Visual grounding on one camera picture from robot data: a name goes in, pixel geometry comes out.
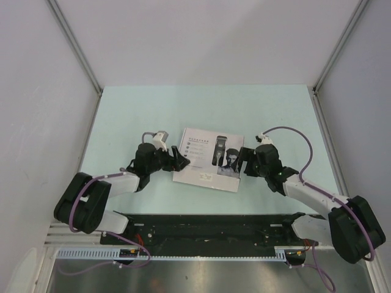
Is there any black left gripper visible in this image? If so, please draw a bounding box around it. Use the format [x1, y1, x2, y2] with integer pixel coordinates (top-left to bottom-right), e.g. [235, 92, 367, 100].
[147, 144, 190, 174]

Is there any white box with black tray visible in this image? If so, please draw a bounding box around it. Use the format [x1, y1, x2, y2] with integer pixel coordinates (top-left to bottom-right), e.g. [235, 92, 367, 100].
[173, 128, 244, 192]

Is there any silver black hair clipper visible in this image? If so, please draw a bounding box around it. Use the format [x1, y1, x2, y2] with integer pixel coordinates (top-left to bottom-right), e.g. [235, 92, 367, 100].
[212, 136, 227, 167]

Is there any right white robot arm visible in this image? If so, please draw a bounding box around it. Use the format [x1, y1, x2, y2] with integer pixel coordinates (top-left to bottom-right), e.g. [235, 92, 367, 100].
[238, 144, 386, 264]

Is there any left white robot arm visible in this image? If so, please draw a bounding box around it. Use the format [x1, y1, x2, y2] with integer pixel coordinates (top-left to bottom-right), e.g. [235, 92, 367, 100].
[54, 143, 190, 244]

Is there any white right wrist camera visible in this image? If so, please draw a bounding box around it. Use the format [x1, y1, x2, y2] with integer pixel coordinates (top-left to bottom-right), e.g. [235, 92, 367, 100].
[255, 134, 274, 145]

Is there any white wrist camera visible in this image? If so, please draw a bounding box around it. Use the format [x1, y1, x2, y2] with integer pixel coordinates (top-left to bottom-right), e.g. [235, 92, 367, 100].
[255, 134, 274, 145]
[152, 131, 169, 151]

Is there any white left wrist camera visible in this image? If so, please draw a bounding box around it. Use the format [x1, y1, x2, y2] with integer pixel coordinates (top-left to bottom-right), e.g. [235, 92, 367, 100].
[152, 131, 169, 151]

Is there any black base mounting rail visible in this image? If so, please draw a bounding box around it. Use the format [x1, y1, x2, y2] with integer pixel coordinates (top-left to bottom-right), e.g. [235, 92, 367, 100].
[100, 213, 313, 259]

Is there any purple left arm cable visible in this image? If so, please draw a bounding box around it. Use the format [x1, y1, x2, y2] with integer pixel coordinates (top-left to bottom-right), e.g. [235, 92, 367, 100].
[57, 131, 152, 275]

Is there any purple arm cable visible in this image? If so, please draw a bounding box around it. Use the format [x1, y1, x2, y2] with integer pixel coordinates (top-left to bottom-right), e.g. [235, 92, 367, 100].
[57, 131, 152, 275]
[262, 126, 376, 291]

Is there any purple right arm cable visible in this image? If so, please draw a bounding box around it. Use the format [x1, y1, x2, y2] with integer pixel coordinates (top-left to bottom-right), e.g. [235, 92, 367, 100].
[262, 126, 376, 291]

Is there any aluminium frame rail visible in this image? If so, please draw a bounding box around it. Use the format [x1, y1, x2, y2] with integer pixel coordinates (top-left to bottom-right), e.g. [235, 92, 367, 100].
[45, 218, 384, 264]

